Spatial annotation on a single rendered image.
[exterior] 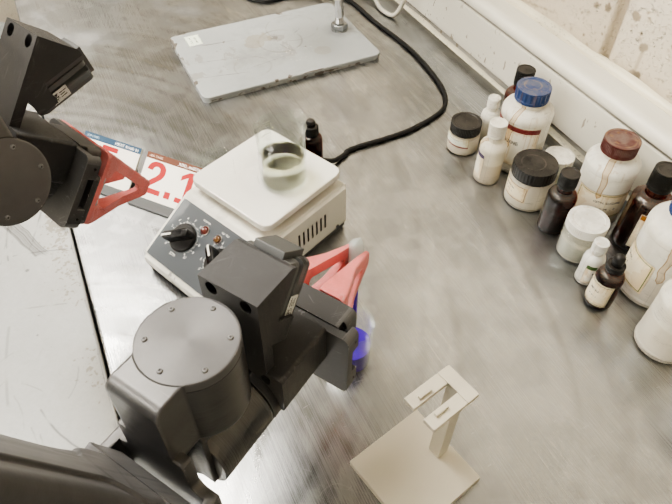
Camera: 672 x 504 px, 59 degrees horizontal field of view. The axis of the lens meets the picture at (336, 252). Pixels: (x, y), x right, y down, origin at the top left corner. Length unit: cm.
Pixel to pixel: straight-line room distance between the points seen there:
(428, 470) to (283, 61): 67
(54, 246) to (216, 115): 30
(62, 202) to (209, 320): 24
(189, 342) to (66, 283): 41
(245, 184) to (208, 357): 36
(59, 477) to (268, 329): 14
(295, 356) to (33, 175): 21
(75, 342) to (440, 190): 46
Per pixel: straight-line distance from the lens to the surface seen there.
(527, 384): 62
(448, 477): 56
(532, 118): 77
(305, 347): 39
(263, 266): 35
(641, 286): 70
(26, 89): 50
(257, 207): 62
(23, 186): 44
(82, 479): 30
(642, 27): 83
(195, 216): 66
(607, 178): 74
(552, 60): 88
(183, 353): 32
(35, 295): 73
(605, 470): 61
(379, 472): 55
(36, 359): 68
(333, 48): 103
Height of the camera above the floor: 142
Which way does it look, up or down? 48 degrees down
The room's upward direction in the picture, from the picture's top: straight up
